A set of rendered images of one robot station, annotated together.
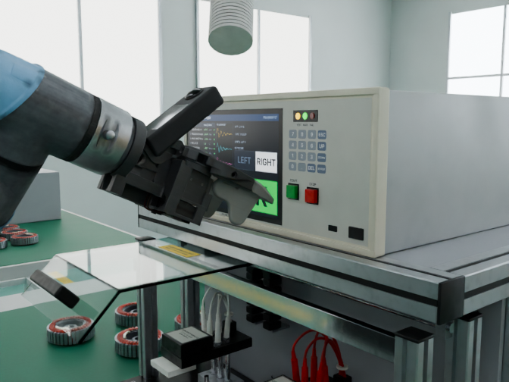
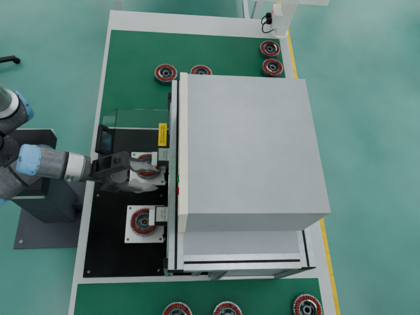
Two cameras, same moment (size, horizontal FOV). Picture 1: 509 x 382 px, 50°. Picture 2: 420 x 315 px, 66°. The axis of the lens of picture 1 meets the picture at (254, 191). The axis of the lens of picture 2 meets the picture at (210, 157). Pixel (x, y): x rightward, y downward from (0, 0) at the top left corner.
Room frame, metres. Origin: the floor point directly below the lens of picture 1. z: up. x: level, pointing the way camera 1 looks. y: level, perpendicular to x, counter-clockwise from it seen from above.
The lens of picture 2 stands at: (0.47, -0.27, 2.09)
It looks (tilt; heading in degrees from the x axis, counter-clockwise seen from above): 64 degrees down; 25
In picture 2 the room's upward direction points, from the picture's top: 14 degrees clockwise
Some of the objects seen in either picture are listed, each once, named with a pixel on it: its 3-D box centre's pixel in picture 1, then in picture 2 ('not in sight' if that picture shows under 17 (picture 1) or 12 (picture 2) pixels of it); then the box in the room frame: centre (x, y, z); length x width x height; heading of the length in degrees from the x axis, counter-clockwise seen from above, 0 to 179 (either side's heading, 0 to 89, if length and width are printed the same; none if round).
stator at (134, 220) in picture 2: not in sight; (144, 222); (0.65, 0.02, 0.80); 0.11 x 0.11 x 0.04
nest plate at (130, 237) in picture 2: not in sight; (145, 224); (0.65, 0.02, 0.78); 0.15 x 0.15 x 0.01; 39
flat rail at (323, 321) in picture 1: (241, 288); (170, 172); (0.81, 0.02, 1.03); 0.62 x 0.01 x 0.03; 39
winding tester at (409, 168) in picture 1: (348, 158); (242, 153); (0.94, -0.16, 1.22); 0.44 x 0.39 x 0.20; 39
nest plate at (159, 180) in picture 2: not in sight; (148, 168); (0.84, 0.17, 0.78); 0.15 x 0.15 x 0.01; 39
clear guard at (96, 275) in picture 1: (149, 277); (145, 141); (0.84, 0.17, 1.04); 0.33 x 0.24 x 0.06; 129
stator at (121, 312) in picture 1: (136, 314); (200, 75); (1.40, 0.32, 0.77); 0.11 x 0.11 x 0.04
